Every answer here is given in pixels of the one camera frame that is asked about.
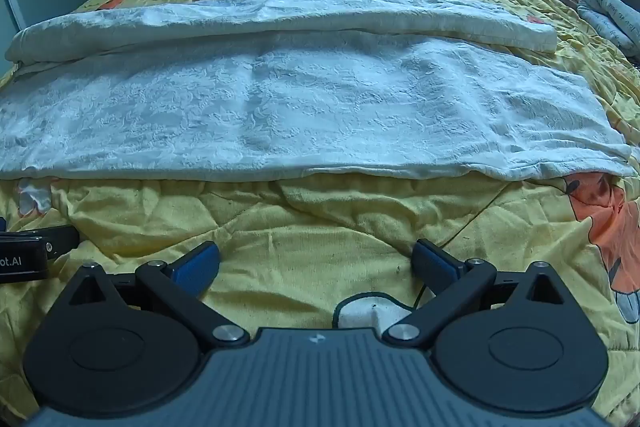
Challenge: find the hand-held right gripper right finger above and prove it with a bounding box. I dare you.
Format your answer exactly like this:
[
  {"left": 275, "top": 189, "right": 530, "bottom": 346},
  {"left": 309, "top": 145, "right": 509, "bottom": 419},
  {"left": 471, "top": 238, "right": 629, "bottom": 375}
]
[{"left": 381, "top": 238, "right": 572, "bottom": 349}]

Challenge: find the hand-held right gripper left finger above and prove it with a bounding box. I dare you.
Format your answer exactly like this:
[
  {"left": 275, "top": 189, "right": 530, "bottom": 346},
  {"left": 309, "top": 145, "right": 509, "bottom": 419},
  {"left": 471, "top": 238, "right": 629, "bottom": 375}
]
[{"left": 69, "top": 241, "right": 251, "bottom": 349}]

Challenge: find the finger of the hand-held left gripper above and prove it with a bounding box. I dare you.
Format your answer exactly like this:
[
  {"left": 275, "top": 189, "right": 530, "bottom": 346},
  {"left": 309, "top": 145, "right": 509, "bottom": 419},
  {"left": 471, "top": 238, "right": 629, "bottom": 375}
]
[{"left": 44, "top": 226, "right": 81, "bottom": 260}]

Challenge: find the white blanket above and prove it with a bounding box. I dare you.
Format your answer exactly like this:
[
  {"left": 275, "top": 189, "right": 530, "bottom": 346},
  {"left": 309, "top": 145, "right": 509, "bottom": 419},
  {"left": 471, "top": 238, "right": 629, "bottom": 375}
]
[{"left": 0, "top": 0, "right": 634, "bottom": 184}]

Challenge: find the folded white printed cloth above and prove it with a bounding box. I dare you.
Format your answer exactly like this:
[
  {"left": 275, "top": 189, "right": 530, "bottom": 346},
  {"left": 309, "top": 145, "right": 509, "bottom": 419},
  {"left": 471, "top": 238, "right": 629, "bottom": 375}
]
[{"left": 576, "top": 0, "right": 640, "bottom": 58}]

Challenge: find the yellow printed quilt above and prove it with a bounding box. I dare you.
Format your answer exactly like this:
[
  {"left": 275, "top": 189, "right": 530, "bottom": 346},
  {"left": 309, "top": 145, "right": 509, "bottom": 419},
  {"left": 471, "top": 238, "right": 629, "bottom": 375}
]
[{"left": 0, "top": 0, "right": 640, "bottom": 427}]

